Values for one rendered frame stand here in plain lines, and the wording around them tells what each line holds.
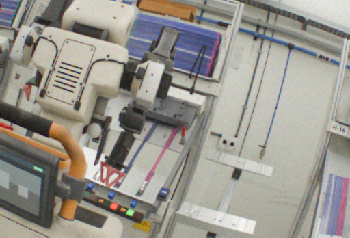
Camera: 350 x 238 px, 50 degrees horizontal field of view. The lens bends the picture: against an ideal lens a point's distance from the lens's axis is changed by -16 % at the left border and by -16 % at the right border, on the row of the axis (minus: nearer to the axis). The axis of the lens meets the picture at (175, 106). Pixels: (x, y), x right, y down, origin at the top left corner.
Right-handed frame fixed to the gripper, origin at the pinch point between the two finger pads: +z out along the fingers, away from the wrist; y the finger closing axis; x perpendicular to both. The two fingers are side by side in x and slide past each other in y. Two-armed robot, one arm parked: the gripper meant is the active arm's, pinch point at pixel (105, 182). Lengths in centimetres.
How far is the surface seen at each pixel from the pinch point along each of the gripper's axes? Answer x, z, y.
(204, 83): 42, -68, -68
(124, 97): 11, -43, -89
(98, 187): 9.5, 6.6, -45.3
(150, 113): 23, -39, -70
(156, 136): 29, -30, -63
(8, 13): -89, -62, -145
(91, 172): 5, 2, -51
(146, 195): 28.9, -1.2, -35.7
